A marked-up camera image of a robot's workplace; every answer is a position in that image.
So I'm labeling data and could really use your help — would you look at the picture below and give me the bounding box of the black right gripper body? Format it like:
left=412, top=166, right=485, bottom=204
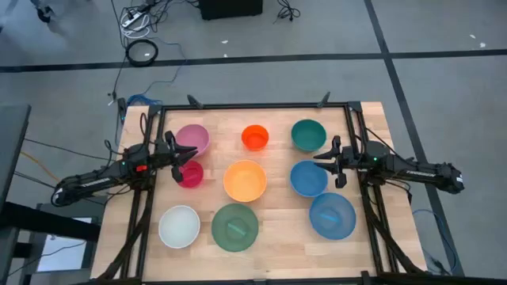
left=330, top=135, right=360, bottom=189

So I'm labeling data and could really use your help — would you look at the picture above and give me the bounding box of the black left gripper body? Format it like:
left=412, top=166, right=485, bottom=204
left=156, top=130, right=185, bottom=184

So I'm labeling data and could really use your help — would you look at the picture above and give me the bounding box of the pink plastic bowl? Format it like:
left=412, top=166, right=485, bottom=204
left=175, top=123, right=211, bottom=158

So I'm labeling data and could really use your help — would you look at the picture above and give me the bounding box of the small magenta bowl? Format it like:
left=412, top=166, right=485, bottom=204
left=177, top=159, right=205, bottom=189

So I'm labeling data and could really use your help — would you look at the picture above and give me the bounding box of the blue bowl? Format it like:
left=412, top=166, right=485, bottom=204
left=289, top=159, right=330, bottom=198

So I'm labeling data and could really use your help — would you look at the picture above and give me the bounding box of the teal green bowl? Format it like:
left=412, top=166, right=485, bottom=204
left=291, top=119, right=328, bottom=153

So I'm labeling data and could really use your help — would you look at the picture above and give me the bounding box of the yellow-orange bowl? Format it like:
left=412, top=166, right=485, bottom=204
left=223, top=159, right=268, bottom=203

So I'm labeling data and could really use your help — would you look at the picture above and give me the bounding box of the white bowl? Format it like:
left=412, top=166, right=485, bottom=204
left=158, top=204, right=201, bottom=250

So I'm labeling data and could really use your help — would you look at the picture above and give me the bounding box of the small orange bowl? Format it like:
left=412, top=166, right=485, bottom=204
left=241, top=124, right=270, bottom=152

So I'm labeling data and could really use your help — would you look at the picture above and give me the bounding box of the large dark green bowl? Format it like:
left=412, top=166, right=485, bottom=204
left=211, top=203, right=260, bottom=253

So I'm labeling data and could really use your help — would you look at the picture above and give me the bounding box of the large translucent light-blue bowl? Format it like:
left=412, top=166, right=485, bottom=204
left=308, top=192, right=357, bottom=241

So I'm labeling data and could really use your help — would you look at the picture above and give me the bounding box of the small black hub box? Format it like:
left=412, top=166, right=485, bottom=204
left=116, top=97, right=128, bottom=122

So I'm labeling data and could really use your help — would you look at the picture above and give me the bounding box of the black stand bar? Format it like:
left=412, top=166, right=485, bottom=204
left=0, top=201, right=102, bottom=242

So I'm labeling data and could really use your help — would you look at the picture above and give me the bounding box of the white flat panel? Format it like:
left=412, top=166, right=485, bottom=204
left=37, top=216, right=94, bottom=273

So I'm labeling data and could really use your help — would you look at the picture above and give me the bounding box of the white power strip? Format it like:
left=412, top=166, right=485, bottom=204
left=120, top=11, right=143, bottom=29

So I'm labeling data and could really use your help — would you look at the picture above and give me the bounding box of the dark grey desk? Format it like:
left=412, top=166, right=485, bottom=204
left=0, top=103, right=32, bottom=203

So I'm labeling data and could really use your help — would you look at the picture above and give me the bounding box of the black chair caster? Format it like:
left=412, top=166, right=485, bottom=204
left=35, top=4, right=55, bottom=24

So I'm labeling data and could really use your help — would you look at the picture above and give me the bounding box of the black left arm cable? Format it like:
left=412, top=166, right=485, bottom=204
left=138, top=112, right=151, bottom=140

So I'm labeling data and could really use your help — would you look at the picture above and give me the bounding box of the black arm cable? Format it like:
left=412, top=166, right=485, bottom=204
left=138, top=112, right=151, bottom=140
left=362, top=125, right=409, bottom=162

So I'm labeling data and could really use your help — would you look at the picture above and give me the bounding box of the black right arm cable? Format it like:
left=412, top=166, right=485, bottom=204
left=362, top=125, right=409, bottom=162

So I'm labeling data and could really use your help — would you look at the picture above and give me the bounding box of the coiled blue cable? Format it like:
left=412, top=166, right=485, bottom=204
left=125, top=93, right=163, bottom=107

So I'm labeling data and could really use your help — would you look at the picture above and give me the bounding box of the black aluminium table frame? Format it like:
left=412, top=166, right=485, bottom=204
left=94, top=91, right=429, bottom=285

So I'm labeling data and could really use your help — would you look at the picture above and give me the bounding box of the long black cable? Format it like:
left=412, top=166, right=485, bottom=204
left=107, top=0, right=128, bottom=105

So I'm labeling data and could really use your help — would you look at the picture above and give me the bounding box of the thin blue cable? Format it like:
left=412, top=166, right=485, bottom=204
left=140, top=36, right=188, bottom=96

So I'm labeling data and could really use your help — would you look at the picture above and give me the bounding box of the black ring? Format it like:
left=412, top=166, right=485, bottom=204
left=124, top=38, right=159, bottom=67

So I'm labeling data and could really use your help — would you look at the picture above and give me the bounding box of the white cable coil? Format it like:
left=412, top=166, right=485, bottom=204
left=120, top=15, right=151, bottom=40

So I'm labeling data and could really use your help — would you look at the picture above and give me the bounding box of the long blue cable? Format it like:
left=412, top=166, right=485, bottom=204
left=411, top=208, right=459, bottom=274

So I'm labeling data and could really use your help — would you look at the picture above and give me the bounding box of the yellow cable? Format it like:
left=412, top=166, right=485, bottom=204
left=19, top=150, right=60, bottom=183

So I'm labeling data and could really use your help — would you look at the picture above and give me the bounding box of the black cable bundle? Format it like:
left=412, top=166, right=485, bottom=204
left=273, top=0, right=301, bottom=24

